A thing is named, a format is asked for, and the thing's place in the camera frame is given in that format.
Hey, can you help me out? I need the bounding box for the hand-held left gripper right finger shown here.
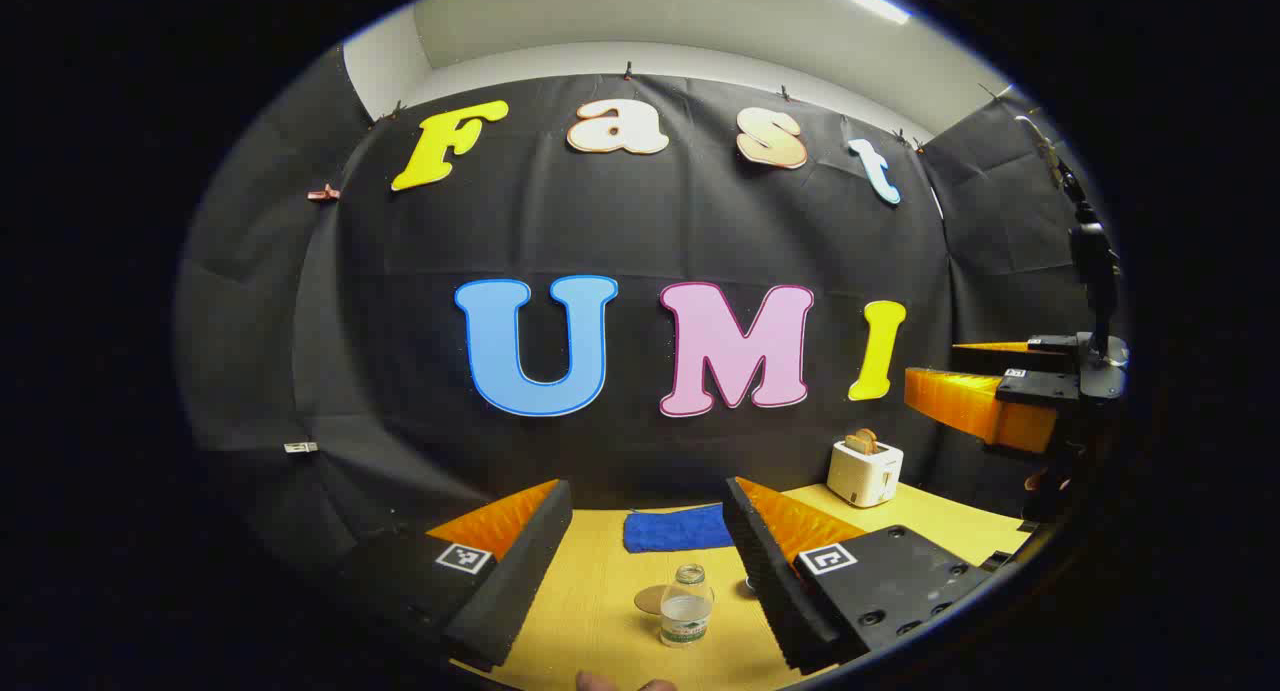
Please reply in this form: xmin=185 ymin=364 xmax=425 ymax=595
xmin=723 ymin=476 xmax=996 ymax=675

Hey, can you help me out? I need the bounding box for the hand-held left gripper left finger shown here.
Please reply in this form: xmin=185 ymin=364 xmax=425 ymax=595
xmin=340 ymin=479 xmax=574 ymax=672

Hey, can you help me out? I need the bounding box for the clear plastic water bottle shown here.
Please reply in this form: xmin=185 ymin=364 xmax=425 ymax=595
xmin=659 ymin=563 xmax=715 ymax=649

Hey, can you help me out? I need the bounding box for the blue towel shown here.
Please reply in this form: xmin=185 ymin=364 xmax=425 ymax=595
xmin=623 ymin=503 xmax=736 ymax=554

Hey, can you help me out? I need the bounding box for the black mounted pole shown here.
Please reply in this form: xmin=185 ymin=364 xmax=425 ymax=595
xmin=1015 ymin=114 xmax=1121 ymax=360

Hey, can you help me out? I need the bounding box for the white toaster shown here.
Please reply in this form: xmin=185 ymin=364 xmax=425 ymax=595
xmin=827 ymin=436 xmax=905 ymax=509

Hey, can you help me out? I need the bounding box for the black backdrop cloth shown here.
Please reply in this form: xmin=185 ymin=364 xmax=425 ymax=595
xmin=175 ymin=46 xmax=1113 ymax=572

